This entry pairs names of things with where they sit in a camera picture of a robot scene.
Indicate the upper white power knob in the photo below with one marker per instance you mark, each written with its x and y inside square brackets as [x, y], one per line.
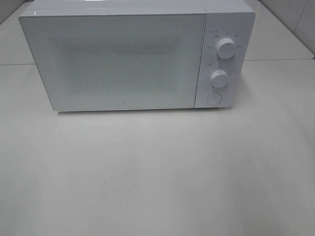
[226, 47]

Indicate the round white door button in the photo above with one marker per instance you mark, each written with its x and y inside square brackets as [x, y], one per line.
[214, 99]

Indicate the white timer knob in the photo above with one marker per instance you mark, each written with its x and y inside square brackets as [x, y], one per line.
[219, 79]

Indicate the white microwave door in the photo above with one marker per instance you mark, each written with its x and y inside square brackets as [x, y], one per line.
[90, 63]

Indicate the white microwave oven body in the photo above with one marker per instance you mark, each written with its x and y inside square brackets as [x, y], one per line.
[223, 18]

